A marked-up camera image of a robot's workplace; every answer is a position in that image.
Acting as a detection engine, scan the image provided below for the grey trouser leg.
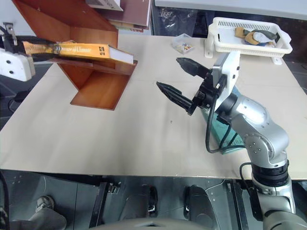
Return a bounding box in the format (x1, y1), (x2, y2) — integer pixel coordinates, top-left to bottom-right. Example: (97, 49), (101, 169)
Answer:
(9, 207), (67, 230)

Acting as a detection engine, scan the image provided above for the brown wooden bookshelf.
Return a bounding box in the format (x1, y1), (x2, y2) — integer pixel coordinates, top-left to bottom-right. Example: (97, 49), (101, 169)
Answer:
(12, 0), (139, 112)

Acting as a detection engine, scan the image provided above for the grey cover book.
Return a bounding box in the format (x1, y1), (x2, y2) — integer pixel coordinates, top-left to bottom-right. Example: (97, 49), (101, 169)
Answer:
(85, 0), (124, 12)

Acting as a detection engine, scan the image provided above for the black table leg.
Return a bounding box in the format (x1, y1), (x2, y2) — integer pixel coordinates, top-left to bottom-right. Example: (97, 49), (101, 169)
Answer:
(88, 181), (108, 229)
(232, 179), (251, 230)

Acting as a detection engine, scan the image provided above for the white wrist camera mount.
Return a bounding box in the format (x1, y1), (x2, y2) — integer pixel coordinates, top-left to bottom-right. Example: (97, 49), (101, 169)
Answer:
(0, 49), (36, 82)
(213, 51), (241, 113)

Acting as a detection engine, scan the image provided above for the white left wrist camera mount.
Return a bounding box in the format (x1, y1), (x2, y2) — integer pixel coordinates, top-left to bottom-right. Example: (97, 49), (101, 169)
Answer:
(0, 49), (36, 82)

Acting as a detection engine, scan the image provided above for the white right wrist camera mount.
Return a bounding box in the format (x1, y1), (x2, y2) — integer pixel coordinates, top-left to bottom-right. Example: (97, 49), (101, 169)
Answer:
(213, 51), (241, 113)

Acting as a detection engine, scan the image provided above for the brown cloth piece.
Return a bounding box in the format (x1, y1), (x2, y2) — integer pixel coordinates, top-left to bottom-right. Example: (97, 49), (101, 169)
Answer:
(235, 26), (256, 45)

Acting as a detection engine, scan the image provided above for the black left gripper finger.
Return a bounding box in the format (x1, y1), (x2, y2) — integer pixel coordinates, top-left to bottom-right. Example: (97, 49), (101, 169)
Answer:
(47, 42), (62, 53)
(31, 53), (65, 62)

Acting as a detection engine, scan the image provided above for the yellow hardcover book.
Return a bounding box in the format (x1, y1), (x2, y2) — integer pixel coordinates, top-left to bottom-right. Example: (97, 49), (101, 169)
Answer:
(22, 41), (135, 65)

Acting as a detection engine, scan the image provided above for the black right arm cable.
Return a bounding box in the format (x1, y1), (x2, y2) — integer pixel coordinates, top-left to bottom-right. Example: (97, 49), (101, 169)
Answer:
(205, 94), (240, 154)

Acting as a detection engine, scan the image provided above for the small clear plastic box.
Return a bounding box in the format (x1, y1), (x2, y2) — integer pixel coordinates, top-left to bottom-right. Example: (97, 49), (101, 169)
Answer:
(171, 33), (195, 53)

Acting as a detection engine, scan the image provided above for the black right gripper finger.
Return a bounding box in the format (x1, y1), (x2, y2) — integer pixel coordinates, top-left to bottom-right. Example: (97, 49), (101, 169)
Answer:
(156, 81), (194, 114)
(176, 57), (210, 79)

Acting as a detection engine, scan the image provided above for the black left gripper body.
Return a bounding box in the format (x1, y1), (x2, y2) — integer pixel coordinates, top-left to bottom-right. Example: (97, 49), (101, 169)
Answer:
(0, 23), (24, 56)

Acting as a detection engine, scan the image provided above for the grey cloth piece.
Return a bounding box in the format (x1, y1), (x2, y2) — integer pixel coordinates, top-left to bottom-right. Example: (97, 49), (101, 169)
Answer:
(247, 29), (282, 46)

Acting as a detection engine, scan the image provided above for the grey robot torso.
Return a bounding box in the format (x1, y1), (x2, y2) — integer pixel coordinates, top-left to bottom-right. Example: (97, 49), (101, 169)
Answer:
(88, 216), (264, 230)

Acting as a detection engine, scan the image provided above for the grey sneaker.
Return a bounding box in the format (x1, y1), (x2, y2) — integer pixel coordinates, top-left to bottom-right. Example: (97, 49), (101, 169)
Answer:
(35, 195), (55, 214)

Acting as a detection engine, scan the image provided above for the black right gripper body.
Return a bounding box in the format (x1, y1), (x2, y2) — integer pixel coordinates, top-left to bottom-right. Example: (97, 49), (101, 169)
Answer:
(187, 69), (227, 115)

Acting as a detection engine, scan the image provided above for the teal book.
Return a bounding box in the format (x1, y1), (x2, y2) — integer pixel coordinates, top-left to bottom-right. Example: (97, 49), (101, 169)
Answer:
(203, 85), (247, 155)

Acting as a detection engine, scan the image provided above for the white plastic basket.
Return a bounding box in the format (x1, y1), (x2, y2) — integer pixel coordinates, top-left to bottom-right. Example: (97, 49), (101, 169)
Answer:
(204, 17), (294, 66)

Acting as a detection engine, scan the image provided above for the pale book under maroon book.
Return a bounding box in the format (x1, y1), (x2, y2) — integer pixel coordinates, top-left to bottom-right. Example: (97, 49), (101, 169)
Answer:
(109, 20), (147, 32)

